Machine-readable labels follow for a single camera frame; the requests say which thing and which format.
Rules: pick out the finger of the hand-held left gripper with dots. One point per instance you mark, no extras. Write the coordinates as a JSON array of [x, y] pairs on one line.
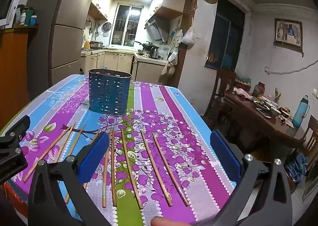
[[15, 131]]

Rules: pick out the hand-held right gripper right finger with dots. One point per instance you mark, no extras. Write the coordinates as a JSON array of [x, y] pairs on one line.
[[224, 152]]

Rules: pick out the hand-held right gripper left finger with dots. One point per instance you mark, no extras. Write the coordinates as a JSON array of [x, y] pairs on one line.
[[94, 156]]

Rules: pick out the row of wooden chopsticks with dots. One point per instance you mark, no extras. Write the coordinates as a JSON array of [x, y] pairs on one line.
[[113, 166]]

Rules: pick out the blue perforated utensil holder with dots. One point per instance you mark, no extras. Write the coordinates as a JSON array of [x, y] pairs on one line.
[[109, 91]]

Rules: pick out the dark wooden dining table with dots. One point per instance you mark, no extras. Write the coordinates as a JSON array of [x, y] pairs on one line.
[[248, 109]]

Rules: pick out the plates of food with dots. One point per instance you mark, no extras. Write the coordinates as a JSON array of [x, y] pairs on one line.
[[263, 104]]

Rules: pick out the pink cloth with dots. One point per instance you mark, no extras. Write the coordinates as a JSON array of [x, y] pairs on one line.
[[242, 93]]

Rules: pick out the orange wooden cabinet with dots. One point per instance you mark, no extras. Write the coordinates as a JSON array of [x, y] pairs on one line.
[[15, 66]]

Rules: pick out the dark wooden chair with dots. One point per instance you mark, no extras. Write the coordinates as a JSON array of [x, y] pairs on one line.
[[222, 81]]

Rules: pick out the glass jar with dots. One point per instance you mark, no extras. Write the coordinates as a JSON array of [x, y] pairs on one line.
[[258, 89]]

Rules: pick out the blue cloth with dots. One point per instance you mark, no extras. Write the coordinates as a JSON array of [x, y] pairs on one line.
[[297, 166]]

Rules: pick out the cup of sticks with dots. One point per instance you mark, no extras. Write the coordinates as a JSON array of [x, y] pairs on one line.
[[277, 96]]

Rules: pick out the floral striped tablecloth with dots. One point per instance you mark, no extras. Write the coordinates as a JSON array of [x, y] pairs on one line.
[[161, 106]]

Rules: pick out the light blue thermos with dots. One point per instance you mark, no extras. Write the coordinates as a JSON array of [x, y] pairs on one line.
[[300, 112]]

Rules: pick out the brown wooden chair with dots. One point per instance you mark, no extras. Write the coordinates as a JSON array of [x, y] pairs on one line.
[[311, 139]]

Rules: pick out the beige kitchen base cabinets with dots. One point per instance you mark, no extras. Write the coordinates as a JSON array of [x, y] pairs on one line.
[[119, 61]]

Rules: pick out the grey refrigerator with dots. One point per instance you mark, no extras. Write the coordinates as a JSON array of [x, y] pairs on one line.
[[67, 42]]

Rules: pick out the rice cooker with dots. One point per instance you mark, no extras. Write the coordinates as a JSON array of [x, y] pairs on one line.
[[96, 45]]

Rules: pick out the white bottle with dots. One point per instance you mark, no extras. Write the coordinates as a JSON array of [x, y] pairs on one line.
[[23, 17]]

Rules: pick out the dark living room window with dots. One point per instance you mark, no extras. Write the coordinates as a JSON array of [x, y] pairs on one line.
[[226, 37]]

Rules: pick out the green container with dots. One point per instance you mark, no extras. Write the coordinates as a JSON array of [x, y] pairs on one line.
[[29, 14]]

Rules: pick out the steel kettle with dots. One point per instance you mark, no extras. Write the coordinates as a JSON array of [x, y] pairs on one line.
[[154, 52]]

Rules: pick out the white plastic bag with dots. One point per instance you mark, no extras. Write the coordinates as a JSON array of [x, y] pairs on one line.
[[188, 37]]

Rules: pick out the black wok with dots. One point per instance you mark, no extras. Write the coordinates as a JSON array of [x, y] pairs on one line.
[[147, 46]]

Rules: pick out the framed picture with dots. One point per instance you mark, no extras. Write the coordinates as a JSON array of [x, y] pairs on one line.
[[288, 33]]

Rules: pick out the kitchen window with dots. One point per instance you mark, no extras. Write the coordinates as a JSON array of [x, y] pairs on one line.
[[126, 24]]

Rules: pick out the steel range hood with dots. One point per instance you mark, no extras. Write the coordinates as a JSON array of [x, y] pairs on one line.
[[156, 29]]

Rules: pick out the hanging bags on door frame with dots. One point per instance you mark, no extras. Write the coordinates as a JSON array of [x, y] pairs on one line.
[[171, 63]]

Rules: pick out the white wall socket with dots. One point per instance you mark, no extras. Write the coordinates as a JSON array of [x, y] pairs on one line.
[[315, 92]]

